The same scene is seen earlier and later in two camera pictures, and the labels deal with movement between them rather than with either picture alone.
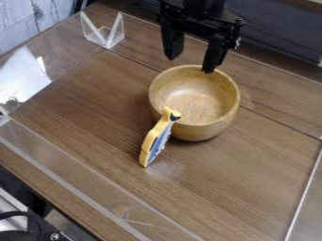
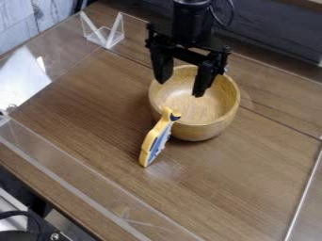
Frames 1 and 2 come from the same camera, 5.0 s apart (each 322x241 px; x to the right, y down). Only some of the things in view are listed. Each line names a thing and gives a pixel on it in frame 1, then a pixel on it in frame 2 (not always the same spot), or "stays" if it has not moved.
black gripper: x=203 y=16 -> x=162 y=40
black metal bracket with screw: x=48 y=232 stays
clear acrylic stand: x=103 y=36 stays
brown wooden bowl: x=204 y=98 stays
